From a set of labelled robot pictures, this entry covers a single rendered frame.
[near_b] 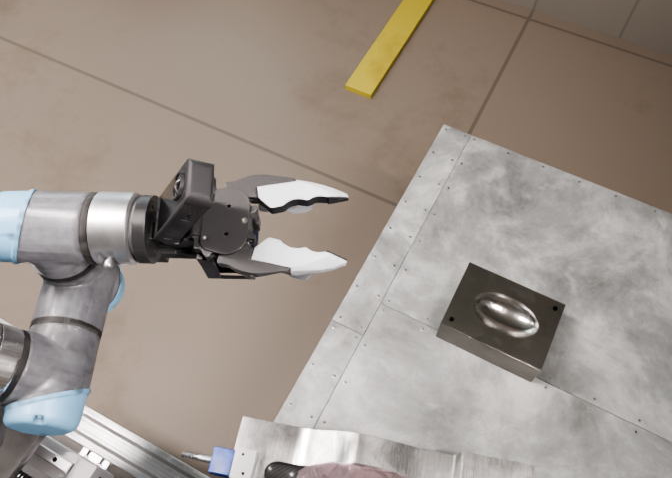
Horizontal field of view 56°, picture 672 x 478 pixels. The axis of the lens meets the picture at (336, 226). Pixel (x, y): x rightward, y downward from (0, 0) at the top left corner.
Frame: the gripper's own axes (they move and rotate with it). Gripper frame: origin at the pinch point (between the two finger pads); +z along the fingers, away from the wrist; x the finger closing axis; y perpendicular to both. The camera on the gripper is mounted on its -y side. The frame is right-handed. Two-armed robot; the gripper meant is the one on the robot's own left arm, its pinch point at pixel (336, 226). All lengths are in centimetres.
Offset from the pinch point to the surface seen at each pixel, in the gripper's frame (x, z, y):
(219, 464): 21, -19, 57
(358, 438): 16, 4, 54
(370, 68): -143, 11, 164
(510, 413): 10, 33, 65
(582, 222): -32, 54, 71
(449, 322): -6, 21, 60
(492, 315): -8, 30, 63
